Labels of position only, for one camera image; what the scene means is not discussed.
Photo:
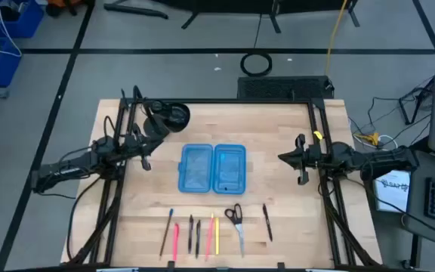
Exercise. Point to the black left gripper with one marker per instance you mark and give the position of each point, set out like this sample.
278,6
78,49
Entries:
136,145

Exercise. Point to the black desk lamp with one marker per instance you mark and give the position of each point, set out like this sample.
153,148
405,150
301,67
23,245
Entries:
178,117

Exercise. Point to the pink pencil with yellow tip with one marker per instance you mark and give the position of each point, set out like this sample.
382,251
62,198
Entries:
209,236

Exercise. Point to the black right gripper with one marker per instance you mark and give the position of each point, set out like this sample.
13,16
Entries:
308,156

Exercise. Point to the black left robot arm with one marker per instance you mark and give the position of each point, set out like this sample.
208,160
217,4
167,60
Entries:
66,170

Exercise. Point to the yellow pen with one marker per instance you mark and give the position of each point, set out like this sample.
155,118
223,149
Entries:
217,236

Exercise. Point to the grey desk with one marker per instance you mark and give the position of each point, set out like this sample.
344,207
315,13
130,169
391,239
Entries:
417,189

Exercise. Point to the yellow plug connector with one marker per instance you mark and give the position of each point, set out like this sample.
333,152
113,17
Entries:
370,139

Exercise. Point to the white printed paper sheet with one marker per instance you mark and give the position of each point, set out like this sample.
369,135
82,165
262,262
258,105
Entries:
393,192

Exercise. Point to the black fabric partition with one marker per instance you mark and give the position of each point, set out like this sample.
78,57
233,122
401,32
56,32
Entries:
240,4

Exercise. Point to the black perforated computer case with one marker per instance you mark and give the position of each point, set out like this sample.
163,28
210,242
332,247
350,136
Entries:
285,87

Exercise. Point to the black metal table frame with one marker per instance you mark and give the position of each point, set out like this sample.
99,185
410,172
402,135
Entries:
221,101

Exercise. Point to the short pink pen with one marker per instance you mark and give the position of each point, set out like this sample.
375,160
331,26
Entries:
175,242

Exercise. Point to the dark pencil with blue cap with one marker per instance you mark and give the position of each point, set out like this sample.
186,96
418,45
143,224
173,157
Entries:
166,232

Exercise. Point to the blue translucent plastic supply box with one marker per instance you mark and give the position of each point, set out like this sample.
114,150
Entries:
196,170

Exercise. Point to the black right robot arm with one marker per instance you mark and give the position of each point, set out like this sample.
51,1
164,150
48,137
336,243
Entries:
383,158

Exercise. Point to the black pen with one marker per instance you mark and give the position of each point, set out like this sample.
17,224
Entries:
190,234
198,240
267,223

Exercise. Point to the yellow tape tag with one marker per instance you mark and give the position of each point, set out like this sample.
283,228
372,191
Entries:
318,135

